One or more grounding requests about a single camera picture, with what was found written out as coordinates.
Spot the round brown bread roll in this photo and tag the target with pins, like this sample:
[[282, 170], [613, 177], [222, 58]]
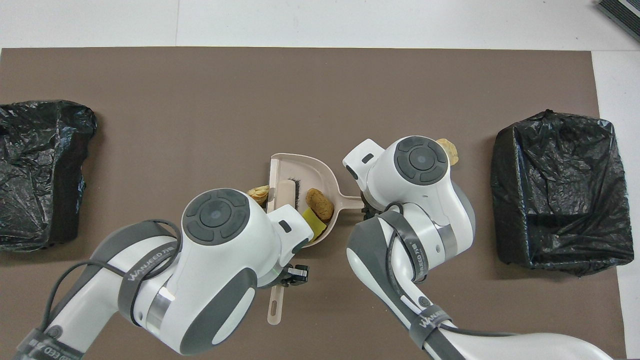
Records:
[[320, 205]]

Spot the small yellow sponge wedge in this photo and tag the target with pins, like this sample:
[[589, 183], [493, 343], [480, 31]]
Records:
[[314, 225]]

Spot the beige plastic dustpan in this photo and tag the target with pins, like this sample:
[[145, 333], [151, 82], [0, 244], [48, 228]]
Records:
[[310, 172]]

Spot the beige hand brush black bristles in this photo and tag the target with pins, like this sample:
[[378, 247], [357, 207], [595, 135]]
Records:
[[286, 195]]

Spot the striped croissant piece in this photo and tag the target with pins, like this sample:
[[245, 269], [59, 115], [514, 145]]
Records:
[[259, 194]]

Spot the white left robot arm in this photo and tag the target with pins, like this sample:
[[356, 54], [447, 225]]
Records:
[[215, 260]]

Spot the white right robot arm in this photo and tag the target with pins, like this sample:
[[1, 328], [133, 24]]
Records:
[[425, 200]]

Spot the bin with black trash bag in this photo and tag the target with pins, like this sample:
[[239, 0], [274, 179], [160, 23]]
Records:
[[40, 175], [560, 200]]

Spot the pale flat bread piece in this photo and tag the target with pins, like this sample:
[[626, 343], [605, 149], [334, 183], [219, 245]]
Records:
[[451, 150]]

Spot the brown table mat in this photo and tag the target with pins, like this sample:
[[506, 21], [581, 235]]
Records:
[[300, 75]]

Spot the dark ribbed device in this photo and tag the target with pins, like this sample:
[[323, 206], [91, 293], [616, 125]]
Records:
[[625, 15]]

